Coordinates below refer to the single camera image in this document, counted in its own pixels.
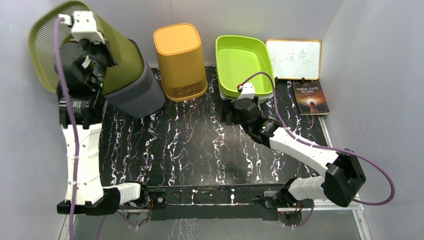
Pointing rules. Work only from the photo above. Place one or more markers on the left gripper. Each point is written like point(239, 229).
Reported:
point(85, 44)

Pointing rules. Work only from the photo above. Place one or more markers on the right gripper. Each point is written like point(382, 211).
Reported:
point(228, 105)

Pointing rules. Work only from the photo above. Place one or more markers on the olive green slatted basket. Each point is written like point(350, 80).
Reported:
point(130, 64)

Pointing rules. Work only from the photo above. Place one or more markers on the orange slatted plastic basket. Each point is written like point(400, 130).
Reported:
point(181, 61)

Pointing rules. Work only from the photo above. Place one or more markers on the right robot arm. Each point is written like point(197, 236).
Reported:
point(340, 175)

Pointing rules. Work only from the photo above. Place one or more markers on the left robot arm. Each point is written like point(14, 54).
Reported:
point(81, 112)

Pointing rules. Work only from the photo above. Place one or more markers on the white perforated plastic tray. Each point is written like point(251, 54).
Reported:
point(261, 99)

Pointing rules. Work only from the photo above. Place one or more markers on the lime green plastic tub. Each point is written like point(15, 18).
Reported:
point(237, 58)

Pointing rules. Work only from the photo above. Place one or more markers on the grey slatted plastic basket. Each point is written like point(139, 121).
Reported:
point(137, 98)

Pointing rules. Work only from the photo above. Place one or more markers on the dark paperback book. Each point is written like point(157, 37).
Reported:
point(310, 98)

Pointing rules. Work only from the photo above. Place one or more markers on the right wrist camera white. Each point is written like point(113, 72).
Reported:
point(247, 91)

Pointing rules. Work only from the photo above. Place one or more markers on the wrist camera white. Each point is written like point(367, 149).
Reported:
point(84, 25)
point(247, 91)

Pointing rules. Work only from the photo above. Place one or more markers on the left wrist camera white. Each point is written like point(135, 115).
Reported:
point(84, 25)

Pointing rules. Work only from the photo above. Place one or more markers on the small whiteboard orange frame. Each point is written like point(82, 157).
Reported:
point(295, 59)

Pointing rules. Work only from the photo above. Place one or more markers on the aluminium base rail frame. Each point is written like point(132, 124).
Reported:
point(222, 202)

